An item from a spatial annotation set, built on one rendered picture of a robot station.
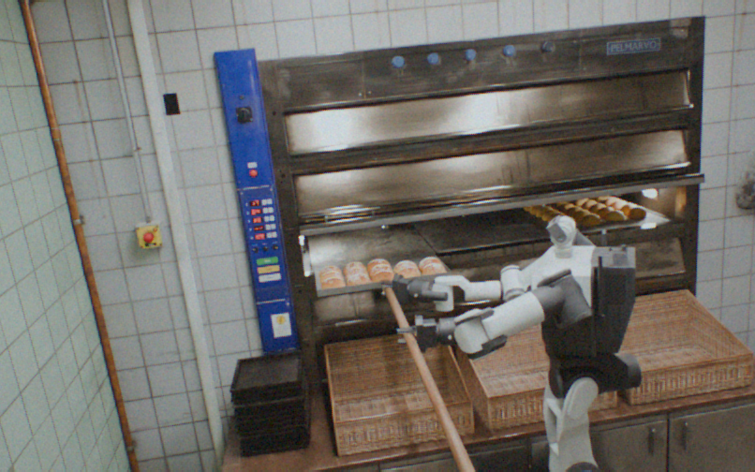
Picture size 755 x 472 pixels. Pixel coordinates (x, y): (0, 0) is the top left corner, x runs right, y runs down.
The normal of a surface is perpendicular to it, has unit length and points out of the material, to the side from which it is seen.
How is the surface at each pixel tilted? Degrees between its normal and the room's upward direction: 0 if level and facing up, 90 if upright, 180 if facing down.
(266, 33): 90
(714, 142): 90
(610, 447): 90
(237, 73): 90
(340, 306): 70
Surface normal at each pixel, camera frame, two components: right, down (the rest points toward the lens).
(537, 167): 0.10, -0.09
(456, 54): 0.14, 0.25
